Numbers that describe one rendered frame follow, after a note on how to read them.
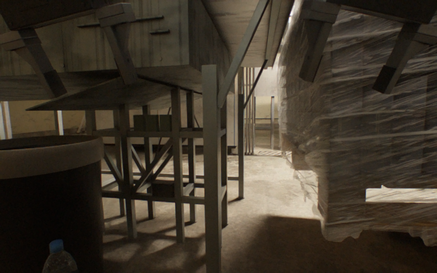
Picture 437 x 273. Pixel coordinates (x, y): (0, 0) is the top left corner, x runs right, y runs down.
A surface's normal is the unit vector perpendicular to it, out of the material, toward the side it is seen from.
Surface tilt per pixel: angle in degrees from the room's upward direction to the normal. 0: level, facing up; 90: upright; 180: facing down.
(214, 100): 90
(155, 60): 90
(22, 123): 90
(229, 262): 0
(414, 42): 114
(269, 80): 90
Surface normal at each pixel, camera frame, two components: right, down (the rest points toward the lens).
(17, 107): 0.98, 0.01
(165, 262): -0.01, -0.99
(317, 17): 0.07, 0.51
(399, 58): -0.99, -0.11
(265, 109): -0.18, 0.12
